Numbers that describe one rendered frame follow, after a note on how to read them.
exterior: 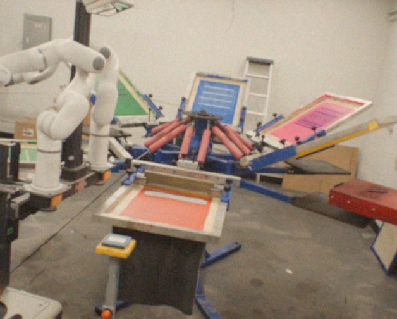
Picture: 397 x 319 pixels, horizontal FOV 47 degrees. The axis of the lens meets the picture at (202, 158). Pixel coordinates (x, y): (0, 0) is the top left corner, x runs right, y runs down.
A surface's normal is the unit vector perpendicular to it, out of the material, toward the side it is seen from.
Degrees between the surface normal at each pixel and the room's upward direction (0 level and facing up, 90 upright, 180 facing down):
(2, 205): 90
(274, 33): 90
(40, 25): 90
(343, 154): 82
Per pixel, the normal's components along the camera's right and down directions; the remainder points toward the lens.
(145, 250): -0.07, 0.26
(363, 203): -0.60, 0.12
